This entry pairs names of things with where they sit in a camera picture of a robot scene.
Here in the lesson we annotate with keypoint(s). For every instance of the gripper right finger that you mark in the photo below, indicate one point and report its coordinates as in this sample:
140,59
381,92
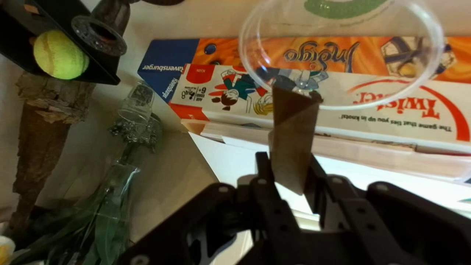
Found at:
404,221

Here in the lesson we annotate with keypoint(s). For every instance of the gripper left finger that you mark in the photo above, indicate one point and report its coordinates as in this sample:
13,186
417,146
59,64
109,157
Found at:
265,206

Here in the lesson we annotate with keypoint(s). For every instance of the brown cardboard piece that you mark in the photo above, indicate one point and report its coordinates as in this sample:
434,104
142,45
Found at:
292,140

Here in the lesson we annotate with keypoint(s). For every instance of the clear plastic cup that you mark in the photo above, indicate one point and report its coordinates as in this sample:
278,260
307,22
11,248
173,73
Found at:
250,62

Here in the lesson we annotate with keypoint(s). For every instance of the white and red game box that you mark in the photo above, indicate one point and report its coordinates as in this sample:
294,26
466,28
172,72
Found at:
386,114

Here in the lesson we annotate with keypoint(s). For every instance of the clear glass bottle, silver ornament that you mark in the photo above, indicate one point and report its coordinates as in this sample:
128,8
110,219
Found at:
138,117

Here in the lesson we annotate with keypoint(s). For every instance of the green leaves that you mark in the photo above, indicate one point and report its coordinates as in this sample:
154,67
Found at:
110,228

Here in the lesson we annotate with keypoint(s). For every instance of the orange and blue game box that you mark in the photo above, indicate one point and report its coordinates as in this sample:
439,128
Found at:
173,59

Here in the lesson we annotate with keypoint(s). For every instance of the rough wood bark piece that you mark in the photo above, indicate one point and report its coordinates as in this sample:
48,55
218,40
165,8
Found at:
44,140

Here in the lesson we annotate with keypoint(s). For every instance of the dark metal pipe flange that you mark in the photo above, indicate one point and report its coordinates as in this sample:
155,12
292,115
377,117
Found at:
101,35

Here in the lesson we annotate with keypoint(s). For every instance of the yellow-green tennis ball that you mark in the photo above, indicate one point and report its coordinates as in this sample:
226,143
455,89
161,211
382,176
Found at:
59,55

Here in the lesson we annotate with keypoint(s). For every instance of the white and yellow flower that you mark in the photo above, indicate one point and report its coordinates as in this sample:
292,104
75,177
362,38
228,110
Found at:
5,250

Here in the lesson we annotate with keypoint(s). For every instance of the black metal bracket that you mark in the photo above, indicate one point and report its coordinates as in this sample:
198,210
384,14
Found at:
99,70

